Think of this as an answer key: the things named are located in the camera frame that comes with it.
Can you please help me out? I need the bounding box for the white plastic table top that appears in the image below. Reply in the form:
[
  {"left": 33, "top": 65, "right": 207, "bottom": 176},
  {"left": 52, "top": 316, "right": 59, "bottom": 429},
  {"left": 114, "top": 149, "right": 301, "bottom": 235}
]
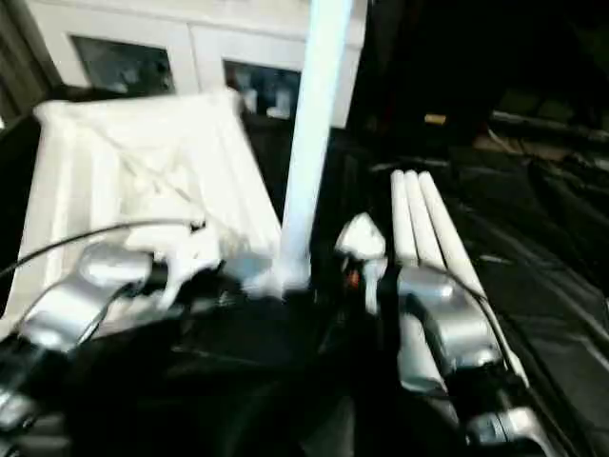
[{"left": 7, "top": 89, "right": 311, "bottom": 316}]

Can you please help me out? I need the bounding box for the white plastic table leg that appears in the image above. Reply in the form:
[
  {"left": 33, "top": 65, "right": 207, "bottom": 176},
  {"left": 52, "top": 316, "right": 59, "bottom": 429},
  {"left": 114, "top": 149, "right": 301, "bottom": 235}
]
[
  {"left": 419, "top": 173, "right": 530, "bottom": 387},
  {"left": 389, "top": 171, "right": 421, "bottom": 262},
  {"left": 403, "top": 170, "right": 447, "bottom": 268},
  {"left": 278, "top": 0, "right": 356, "bottom": 299}
]

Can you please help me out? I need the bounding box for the black plastic mat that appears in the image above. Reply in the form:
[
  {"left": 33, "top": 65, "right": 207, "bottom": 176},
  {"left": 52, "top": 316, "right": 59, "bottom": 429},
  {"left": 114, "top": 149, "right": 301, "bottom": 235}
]
[{"left": 0, "top": 109, "right": 609, "bottom": 457}]

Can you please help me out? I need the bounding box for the white glass-door cabinet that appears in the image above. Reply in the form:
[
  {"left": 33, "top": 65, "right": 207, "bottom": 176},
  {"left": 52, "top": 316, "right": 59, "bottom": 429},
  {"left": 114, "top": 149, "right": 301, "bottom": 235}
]
[{"left": 21, "top": 0, "right": 367, "bottom": 129}]

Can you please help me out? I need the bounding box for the large black box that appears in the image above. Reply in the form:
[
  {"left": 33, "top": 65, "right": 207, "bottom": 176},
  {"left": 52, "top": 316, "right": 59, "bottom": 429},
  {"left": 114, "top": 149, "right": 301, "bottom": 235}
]
[{"left": 351, "top": 0, "right": 609, "bottom": 144}]

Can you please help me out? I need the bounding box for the grey-brown curtain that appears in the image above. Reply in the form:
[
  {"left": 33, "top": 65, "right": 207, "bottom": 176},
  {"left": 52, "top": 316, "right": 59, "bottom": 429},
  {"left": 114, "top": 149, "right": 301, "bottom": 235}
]
[{"left": 0, "top": 0, "right": 53, "bottom": 129}]

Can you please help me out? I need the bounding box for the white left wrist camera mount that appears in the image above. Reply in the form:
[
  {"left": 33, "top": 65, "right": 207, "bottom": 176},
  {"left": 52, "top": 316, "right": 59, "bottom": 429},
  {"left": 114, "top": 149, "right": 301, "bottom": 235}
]
[{"left": 126, "top": 217, "right": 226, "bottom": 310}]

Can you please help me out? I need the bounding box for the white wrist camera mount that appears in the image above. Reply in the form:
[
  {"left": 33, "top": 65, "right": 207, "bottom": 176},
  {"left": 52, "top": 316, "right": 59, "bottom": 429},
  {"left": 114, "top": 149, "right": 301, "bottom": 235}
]
[
  {"left": 126, "top": 217, "right": 226, "bottom": 310},
  {"left": 335, "top": 212, "right": 389, "bottom": 315}
]

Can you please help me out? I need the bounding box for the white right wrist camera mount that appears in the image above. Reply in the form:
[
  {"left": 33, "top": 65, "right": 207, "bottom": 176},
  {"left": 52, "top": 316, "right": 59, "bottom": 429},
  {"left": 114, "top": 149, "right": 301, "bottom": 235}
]
[{"left": 335, "top": 212, "right": 389, "bottom": 315}]

